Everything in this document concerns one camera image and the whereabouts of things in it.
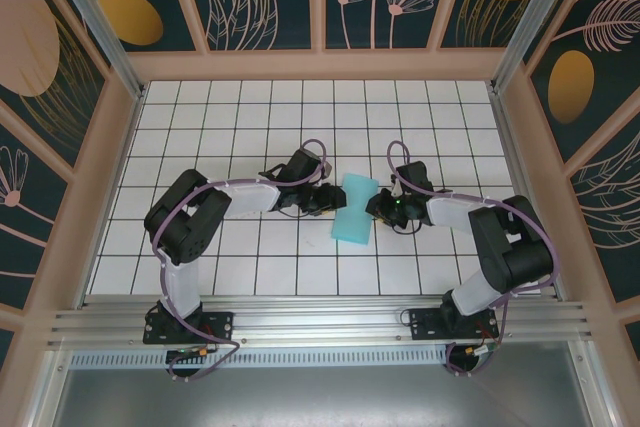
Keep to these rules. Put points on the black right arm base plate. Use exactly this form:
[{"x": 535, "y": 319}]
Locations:
[{"x": 425, "y": 324}]

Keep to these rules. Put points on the grey metal panel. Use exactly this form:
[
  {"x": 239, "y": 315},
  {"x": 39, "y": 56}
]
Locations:
[{"x": 320, "y": 397}]

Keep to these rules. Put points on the aluminium corner post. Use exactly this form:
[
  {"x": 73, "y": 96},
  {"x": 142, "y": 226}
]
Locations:
[
  {"x": 97, "y": 17},
  {"x": 535, "y": 17}
]

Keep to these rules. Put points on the small black circuit board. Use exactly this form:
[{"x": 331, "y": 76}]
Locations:
[{"x": 182, "y": 354}]

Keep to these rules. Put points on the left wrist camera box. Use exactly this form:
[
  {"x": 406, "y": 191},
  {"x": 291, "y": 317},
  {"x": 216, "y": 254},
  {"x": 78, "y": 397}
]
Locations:
[{"x": 327, "y": 170}]

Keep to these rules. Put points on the teal paper sheet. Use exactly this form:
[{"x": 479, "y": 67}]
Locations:
[{"x": 352, "y": 227}]

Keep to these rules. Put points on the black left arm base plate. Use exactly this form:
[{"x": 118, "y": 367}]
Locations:
[{"x": 220, "y": 324}]

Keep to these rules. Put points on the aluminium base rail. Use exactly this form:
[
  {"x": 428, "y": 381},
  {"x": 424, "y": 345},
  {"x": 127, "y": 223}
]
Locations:
[{"x": 320, "y": 322}]

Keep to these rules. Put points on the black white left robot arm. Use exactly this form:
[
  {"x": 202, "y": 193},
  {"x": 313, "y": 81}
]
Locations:
[{"x": 175, "y": 217}]

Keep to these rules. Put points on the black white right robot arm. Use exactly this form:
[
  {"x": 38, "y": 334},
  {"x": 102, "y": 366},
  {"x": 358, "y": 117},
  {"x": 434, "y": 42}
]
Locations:
[{"x": 515, "y": 247}]

